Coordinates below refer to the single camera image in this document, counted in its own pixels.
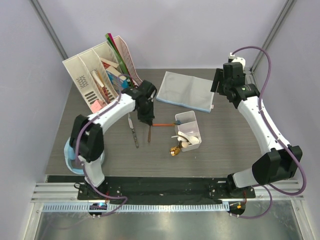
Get silver table knife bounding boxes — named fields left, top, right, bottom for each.
left=127, top=113, right=139, bottom=149

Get grey cloth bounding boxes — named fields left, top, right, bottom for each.
left=156, top=71, right=214, bottom=113

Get white utensil container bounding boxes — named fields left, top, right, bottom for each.
left=175, top=110, right=202, bottom=152

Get white ceramic spoon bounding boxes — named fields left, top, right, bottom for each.
left=177, top=131, right=200, bottom=145
left=171, top=134, right=189, bottom=142

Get gold metal spoon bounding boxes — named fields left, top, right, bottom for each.
left=170, top=146, right=181, bottom=156

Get white desktop file organizer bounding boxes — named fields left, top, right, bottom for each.
left=62, top=33, right=142, bottom=113

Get orange plastic utensil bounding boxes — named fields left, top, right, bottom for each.
left=152, top=123, right=175, bottom=127

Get beige wooden spoon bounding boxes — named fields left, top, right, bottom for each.
left=180, top=141, right=189, bottom=148

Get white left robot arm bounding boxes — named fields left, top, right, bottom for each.
left=64, top=80, right=157, bottom=200

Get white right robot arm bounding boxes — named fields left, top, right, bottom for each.
left=211, top=62, right=303, bottom=198

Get blue illustrated book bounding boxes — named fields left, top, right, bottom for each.
left=106, top=71, right=129, bottom=94

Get red striped book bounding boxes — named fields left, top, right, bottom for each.
left=90, top=70, right=111, bottom=104

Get pink box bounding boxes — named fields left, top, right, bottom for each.
left=90, top=99, right=106, bottom=113

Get green plastic folder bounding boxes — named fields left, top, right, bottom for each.
left=105, top=33, right=135, bottom=87

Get light blue headphones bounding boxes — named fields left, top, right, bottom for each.
left=63, top=137, right=85, bottom=176

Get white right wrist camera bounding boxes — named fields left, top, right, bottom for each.
left=228, top=52, right=246, bottom=69

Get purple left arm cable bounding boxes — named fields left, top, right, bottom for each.
left=76, top=73, right=137, bottom=217

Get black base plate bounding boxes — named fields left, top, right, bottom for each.
left=47, top=175, right=257, bottom=201

